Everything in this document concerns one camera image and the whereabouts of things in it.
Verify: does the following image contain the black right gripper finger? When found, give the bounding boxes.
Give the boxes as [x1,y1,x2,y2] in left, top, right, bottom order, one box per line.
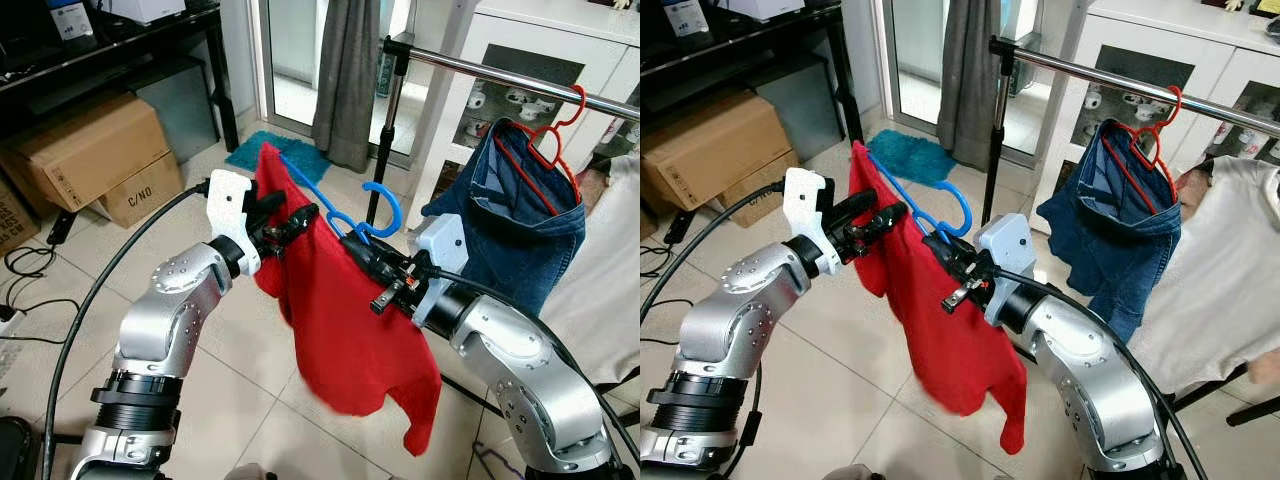
[335,236,373,272]
[342,228,381,263]
[945,228,984,263]
[938,236,976,272]

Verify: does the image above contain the blue plastic hanger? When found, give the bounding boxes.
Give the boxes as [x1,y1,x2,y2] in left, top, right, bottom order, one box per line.
[866,152,973,244]
[278,152,404,244]

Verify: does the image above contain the red shirt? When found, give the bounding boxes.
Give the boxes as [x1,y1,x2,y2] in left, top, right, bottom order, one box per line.
[848,142,1029,456]
[253,142,443,458]

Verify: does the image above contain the purple hanger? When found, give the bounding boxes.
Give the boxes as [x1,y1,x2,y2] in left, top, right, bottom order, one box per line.
[470,440,526,480]

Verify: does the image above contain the red plastic hanger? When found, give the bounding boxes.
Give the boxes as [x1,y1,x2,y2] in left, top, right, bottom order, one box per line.
[494,84,591,217]
[1100,84,1184,216]

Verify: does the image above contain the teal floor mat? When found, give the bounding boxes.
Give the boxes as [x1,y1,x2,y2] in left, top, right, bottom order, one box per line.
[865,128,961,189]
[225,130,333,187]

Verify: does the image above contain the grey flat panel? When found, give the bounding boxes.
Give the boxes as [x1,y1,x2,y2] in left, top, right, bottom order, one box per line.
[750,58,846,163]
[128,58,223,166]

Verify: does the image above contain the blue denim jeans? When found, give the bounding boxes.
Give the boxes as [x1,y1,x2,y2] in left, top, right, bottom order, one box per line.
[422,118,589,319]
[1035,118,1184,346]

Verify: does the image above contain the black clothes rack stand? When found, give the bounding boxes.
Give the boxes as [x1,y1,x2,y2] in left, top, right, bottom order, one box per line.
[980,35,1280,429]
[365,35,641,401]

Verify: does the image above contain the grey curtain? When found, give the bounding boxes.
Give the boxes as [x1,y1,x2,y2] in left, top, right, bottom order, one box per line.
[942,0,1004,171]
[311,0,382,173]

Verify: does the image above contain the large cardboard box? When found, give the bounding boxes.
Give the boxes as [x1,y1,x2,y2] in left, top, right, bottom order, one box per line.
[640,92,791,213]
[12,92,173,213]

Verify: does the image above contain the black power adapter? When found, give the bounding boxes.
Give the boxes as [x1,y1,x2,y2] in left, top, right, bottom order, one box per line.
[662,208,696,248]
[45,208,79,248]

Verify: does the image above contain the black table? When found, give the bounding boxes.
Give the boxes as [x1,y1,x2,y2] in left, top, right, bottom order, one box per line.
[0,0,241,153]
[640,0,866,151]

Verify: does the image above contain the cream t-shirt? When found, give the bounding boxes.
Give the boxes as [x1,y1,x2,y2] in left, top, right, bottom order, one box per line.
[545,150,641,386]
[1128,155,1280,396]

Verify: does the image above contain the white carton box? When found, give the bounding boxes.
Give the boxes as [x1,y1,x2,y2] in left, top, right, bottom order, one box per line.
[93,0,188,25]
[715,0,806,23]

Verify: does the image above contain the blue and white packet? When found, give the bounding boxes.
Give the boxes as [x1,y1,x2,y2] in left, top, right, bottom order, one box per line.
[45,0,97,43]
[662,0,713,41]

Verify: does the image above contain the white glass-door cabinet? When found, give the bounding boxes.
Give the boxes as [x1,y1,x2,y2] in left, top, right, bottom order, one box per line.
[408,0,641,233]
[1030,0,1280,236]

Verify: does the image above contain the small cardboard box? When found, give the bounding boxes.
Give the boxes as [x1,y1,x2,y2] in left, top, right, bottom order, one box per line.
[0,172,41,258]

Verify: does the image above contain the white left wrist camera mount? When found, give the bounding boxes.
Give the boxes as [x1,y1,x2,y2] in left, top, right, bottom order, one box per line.
[206,168,264,277]
[782,167,843,278]

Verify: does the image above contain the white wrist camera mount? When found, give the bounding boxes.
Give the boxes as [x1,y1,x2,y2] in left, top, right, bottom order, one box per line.
[407,212,470,328]
[977,212,1038,328]
[782,167,843,278]
[206,168,264,277]

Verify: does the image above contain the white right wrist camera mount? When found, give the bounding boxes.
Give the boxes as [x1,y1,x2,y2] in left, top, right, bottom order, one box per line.
[977,212,1038,328]
[407,212,470,328]

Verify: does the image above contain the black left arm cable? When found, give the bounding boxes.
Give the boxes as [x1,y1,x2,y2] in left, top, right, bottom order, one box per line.
[42,183,211,480]
[640,182,791,326]

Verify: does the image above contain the white sliding door frame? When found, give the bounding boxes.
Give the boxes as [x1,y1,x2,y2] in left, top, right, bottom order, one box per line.
[248,0,421,161]
[870,0,1046,161]

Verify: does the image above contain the black floor cable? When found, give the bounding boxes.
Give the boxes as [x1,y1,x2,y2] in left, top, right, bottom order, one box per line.
[640,240,673,301]
[0,240,63,346]

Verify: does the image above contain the chrome clothes rack rail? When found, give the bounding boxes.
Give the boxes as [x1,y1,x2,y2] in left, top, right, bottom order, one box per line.
[990,38,1280,141]
[383,38,641,121]

